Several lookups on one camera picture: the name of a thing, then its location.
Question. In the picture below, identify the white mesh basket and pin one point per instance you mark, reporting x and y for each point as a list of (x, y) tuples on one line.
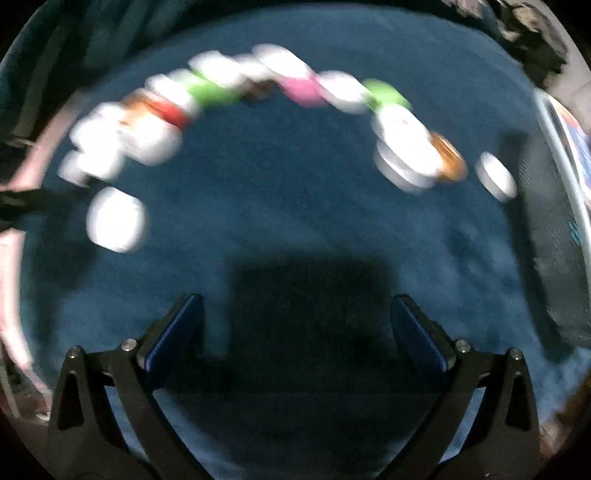
[(549, 221)]

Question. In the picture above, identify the dark blue crumpled blanket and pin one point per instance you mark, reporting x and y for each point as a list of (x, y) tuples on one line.
[(41, 69)]

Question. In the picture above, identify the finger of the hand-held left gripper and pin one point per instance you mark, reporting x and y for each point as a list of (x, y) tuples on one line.
[(21, 203)]

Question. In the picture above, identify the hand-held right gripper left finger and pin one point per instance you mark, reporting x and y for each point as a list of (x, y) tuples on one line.
[(178, 337)]

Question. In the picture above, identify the pink cloth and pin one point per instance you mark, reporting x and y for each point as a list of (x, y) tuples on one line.
[(9, 258)]

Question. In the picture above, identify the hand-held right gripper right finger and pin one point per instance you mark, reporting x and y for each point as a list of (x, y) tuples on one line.
[(418, 334)]

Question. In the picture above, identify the scattered bottle caps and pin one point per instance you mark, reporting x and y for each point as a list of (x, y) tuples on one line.
[(115, 219)]

